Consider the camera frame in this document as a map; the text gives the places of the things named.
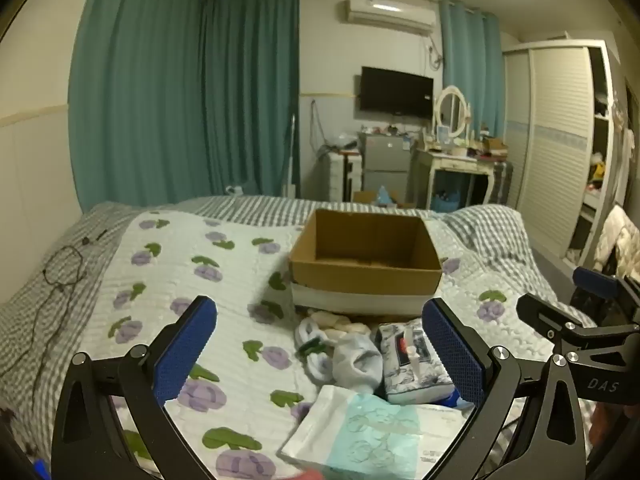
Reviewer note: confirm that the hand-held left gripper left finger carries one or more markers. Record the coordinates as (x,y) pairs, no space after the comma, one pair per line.
(185,350)

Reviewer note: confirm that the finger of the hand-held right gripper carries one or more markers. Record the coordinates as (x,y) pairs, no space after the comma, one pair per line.
(595,282)
(540,312)

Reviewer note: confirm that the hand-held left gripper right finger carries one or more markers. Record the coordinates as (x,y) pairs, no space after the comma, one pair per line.
(452,355)

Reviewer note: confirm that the marble print tissue packet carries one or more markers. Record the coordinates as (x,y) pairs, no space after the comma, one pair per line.
(410,375)

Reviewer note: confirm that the grey sock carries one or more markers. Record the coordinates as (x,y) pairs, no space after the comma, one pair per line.
(355,360)

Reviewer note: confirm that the pale blue printed packet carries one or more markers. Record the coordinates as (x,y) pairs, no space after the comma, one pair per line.
(375,430)

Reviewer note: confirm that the cream soft cloth bundle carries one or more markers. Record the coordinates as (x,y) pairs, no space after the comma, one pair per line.
(345,325)

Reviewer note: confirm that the brown cardboard box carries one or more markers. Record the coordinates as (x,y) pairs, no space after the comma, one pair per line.
(365,280)

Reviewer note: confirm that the cream quilted cloth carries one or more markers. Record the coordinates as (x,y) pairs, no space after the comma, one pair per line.
(617,240)

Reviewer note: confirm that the white floral quilt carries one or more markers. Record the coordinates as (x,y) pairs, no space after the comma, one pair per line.
(225,285)

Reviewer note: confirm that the blue basket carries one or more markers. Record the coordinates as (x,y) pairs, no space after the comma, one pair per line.
(447,202)

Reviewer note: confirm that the white wardrobe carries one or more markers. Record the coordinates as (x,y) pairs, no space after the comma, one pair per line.
(555,135)

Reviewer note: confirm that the clear water jug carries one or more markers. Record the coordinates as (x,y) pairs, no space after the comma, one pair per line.
(235,191)

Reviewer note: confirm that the small brown box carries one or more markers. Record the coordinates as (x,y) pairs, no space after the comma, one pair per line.
(495,146)

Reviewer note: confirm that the white dressing table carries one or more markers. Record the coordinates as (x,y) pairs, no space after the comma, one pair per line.
(450,165)

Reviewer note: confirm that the cardboard box with blue tissue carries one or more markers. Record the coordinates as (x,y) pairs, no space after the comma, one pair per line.
(365,196)

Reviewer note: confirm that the grey mini fridge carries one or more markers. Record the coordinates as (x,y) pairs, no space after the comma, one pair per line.
(385,160)

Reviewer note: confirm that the white suitcase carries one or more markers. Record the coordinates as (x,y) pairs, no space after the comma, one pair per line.
(340,175)

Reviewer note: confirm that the white stick vacuum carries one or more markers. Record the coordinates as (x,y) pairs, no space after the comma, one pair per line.
(290,160)

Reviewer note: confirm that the oval vanity mirror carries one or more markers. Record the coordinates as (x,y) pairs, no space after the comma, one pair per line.
(452,107)

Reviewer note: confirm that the teal curtain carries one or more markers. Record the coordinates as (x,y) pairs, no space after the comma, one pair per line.
(135,85)
(250,90)
(470,65)

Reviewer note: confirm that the white air conditioner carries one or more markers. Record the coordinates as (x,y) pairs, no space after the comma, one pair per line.
(387,12)

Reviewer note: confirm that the black wall television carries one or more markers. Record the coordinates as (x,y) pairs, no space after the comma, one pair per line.
(395,92)

